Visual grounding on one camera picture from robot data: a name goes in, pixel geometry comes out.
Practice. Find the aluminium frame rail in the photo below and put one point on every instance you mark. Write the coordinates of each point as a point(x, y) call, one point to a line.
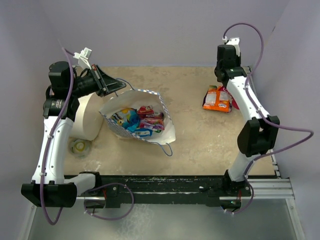
point(270, 190)

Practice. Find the white round container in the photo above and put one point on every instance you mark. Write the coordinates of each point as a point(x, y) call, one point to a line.
point(88, 120)

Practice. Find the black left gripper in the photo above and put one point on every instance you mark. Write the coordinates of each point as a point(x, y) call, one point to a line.
point(111, 84)

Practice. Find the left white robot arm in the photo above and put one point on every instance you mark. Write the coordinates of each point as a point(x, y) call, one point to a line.
point(48, 186)

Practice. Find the small red candy packet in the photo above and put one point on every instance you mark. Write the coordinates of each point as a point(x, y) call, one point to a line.
point(145, 112)

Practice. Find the pink snack packet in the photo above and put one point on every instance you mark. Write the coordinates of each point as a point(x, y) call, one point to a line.
point(230, 96)

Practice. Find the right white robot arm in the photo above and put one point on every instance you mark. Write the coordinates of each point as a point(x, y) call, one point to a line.
point(256, 137)

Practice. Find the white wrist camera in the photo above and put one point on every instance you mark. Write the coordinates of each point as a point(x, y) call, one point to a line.
point(83, 58)
point(235, 42)

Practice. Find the blue snack wrapper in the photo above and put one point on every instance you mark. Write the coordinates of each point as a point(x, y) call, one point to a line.
point(127, 118)

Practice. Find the small blue snack packet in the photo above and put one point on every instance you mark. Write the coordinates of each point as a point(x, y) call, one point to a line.
point(143, 132)

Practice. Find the orange snack packet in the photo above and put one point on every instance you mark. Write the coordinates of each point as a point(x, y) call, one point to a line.
point(216, 99)

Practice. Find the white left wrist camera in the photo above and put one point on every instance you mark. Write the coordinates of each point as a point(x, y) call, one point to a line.
point(83, 58)

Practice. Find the blue checkered paper bag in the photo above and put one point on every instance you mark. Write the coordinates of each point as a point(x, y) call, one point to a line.
point(135, 98)

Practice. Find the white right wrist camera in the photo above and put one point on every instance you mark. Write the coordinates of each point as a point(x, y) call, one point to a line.
point(235, 42)

